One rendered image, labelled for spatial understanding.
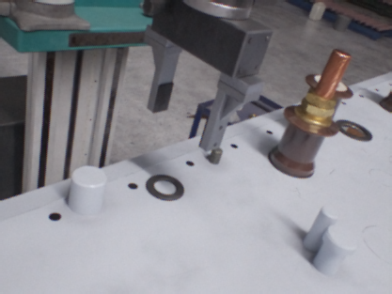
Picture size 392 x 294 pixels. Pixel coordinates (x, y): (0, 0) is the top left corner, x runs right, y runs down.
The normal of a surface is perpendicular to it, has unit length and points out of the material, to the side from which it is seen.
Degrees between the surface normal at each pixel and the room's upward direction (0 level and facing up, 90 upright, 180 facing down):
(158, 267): 0
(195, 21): 90
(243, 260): 0
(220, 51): 90
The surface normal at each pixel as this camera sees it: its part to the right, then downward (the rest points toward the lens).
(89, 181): 0.26, -0.82
